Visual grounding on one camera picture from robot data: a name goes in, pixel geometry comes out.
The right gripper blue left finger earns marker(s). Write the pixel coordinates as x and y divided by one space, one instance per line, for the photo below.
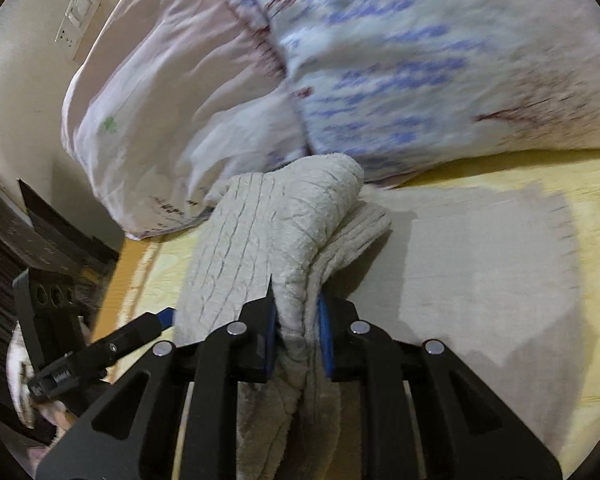
173 413

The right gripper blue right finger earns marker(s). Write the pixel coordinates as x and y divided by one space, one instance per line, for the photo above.
424 413

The grey cable knit sweater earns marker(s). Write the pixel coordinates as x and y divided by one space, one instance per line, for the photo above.
292 231

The person's left hand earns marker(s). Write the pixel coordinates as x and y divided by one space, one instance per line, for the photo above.
57 414

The floral patterned sleeve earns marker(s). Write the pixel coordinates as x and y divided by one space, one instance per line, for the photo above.
18 372

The dark wooden bedside furniture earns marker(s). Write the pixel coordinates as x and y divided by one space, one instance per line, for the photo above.
38 237

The yellow patterned bedspread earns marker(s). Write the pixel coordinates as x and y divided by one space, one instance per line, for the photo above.
595 259

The floral blue pink pillow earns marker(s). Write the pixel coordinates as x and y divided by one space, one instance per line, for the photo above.
176 95

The white wall switch plate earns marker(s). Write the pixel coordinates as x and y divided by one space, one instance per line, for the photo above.
74 24

